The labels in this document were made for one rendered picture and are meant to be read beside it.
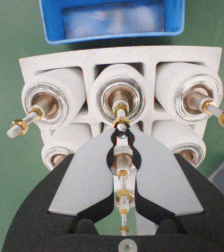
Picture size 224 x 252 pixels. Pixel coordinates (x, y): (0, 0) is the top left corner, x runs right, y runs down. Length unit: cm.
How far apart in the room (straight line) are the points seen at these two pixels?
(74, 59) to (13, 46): 31
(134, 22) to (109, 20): 7
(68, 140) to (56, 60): 15
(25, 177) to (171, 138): 74
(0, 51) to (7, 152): 43
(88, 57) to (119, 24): 20
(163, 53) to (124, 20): 21
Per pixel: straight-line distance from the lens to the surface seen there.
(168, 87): 23
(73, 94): 23
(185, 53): 30
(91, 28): 46
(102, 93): 21
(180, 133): 29
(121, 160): 26
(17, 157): 77
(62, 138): 28
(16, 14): 56
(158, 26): 47
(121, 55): 28
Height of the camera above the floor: 46
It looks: 62 degrees down
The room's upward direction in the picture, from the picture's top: 176 degrees counter-clockwise
